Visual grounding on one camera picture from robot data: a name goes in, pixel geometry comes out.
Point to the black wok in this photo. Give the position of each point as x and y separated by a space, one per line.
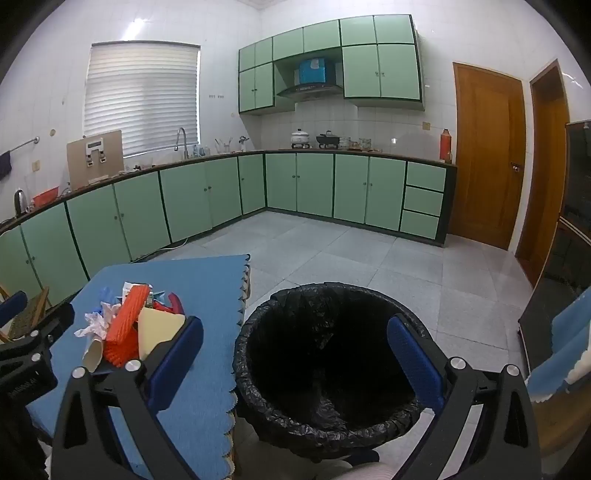
328 139

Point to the cardboard box on counter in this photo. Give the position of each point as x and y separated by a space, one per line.
76 161

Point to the wooden door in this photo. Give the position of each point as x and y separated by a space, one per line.
545 184
489 161

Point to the red plastic basin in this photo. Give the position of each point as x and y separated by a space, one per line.
45 197

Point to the red thermos flask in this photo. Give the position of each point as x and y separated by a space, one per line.
445 147

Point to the white window blind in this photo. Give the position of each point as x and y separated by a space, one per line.
138 92

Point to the blue table mat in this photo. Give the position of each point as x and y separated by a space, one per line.
217 295

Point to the black glass cabinet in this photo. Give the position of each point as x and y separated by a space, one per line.
572 207

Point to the orange foam net sleeve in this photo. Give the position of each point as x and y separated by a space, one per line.
124 323

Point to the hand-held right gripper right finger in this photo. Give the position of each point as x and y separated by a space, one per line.
413 360

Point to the blue cloth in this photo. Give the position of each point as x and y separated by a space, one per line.
563 350

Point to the dark hanging cloth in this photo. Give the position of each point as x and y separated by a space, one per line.
4 166

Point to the metal towel bar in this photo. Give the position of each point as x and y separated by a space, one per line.
23 144

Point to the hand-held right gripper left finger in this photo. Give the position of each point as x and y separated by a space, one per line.
178 364

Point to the white device on cardboard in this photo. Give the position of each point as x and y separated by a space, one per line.
94 144

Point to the steel electric kettle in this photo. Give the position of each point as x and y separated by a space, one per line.
19 201

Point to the black bagged waste bin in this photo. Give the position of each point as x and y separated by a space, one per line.
323 415

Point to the white tissue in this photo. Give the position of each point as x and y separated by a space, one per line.
97 323

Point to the green lower kitchen cabinets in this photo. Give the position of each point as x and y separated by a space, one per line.
314 184

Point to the cream paper cup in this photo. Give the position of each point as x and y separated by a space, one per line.
94 355

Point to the utensil holder cup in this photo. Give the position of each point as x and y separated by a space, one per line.
225 147

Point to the white cooking pot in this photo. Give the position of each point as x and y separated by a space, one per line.
300 137

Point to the metal kitchen faucet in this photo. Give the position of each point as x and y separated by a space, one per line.
185 147

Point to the wooden chair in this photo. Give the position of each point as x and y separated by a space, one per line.
27 314

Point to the green upper wall cabinets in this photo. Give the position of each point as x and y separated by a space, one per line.
383 69

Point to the yellow sponge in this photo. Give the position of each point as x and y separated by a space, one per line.
157 327

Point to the patterned ceramic jar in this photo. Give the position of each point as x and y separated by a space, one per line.
365 144

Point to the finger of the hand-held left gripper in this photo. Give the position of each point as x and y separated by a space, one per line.
51 325
11 308

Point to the red plastic bag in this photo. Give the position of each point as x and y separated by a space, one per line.
174 302

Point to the blue plastic bag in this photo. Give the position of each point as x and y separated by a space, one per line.
104 295

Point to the black range hood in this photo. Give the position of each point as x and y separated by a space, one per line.
309 88

